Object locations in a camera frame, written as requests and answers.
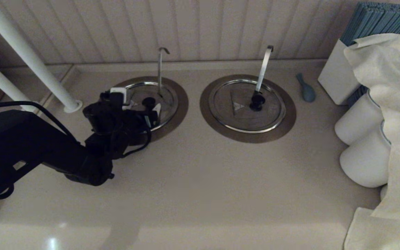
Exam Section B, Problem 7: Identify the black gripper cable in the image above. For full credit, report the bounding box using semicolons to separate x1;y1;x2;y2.
111;116;152;159

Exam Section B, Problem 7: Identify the white rectangular holder box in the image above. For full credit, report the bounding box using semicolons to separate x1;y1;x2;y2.
318;39;360;106

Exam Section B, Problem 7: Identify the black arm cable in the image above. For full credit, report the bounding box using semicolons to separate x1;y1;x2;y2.
0;101;81;144

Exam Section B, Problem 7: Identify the black cable loop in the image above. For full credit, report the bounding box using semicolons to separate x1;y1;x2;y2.
0;183;15;201

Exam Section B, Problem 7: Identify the round steel hinged lid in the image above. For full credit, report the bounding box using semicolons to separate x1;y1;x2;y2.
209;79;286;134
124;81;180;132

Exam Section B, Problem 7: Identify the white woven cloth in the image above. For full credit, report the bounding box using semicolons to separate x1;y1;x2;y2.
343;33;400;250

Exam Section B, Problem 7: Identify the brown steel counter ring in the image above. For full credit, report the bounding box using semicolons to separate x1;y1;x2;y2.
113;76;189;142
200;74;297;144

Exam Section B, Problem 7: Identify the blue plastic rice paddle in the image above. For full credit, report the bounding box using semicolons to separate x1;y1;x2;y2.
296;73;316;103

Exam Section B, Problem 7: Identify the blue ribbed object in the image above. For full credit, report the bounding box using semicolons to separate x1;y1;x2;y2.
346;85;369;107

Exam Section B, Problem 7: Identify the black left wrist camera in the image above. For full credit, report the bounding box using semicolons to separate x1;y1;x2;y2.
83;87;128;135

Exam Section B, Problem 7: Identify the white cylindrical cup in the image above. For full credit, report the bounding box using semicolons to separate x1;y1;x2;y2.
340;120;392;188
334;91;384;145

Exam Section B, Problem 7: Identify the blue sticks bundle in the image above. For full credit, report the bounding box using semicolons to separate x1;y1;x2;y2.
340;2;400;47

